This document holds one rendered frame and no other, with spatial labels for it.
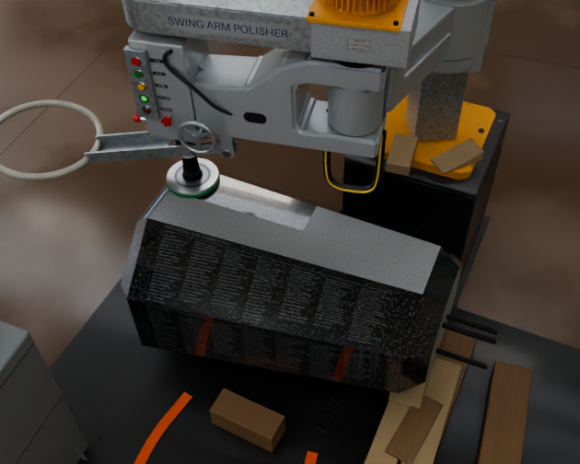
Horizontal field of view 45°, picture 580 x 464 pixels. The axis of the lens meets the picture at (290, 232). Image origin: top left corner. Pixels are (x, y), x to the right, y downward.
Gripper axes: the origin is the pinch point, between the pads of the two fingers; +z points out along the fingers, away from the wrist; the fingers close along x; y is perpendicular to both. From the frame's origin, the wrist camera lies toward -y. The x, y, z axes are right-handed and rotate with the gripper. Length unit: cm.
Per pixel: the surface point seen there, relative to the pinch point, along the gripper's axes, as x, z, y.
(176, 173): 73, -4, 31
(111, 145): 50, -7, 12
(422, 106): 177, -23, 35
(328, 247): 120, -7, 86
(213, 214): 83, -3, 56
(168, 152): 70, -20, 36
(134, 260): 50, 13, 58
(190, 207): 75, -2, 49
